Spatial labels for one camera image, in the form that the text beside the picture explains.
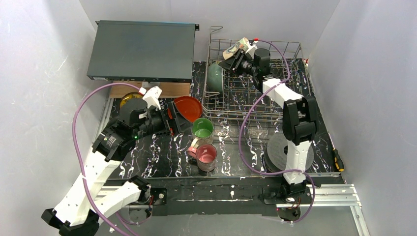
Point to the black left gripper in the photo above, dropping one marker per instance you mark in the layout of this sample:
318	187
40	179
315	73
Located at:
168	118

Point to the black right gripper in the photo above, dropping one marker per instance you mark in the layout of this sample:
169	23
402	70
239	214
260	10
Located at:
235	61

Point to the cream seahorse mug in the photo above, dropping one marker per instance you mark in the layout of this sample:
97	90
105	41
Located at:
240	44

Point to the red plate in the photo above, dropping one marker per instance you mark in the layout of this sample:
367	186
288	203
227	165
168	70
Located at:
189	107

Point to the white floral bowl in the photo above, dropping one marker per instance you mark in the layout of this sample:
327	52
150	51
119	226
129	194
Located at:
215	78

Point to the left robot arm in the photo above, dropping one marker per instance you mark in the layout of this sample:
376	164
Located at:
80	213

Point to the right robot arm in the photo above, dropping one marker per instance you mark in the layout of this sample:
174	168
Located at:
299	119

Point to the wooden board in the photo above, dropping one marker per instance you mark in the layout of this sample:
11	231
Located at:
169	90

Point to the green interior mug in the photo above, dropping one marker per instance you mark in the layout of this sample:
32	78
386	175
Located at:
203	131

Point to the yellow patterned plate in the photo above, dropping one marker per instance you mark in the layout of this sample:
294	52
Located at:
128	97

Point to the pink interior mug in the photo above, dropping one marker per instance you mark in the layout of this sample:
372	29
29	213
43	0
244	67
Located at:
205	156

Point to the grey perforated filament spool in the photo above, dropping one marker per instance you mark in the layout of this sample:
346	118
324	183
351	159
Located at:
282	154

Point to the metal wire dish rack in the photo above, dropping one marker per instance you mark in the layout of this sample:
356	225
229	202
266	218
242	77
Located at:
241	96

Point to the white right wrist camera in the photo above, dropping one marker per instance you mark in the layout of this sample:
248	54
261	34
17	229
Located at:
251	47

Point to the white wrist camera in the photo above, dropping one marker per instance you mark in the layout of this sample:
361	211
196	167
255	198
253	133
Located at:
251	47
151	96

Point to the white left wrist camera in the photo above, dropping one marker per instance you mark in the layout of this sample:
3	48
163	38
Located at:
151	96

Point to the dark grey rack-mount box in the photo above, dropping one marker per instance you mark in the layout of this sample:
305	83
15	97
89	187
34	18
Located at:
143	51

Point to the aluminium frame rail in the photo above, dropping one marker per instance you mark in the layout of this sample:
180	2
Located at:
230	196

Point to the yellow handled screwdriver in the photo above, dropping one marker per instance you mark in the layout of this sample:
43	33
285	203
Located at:
337	160

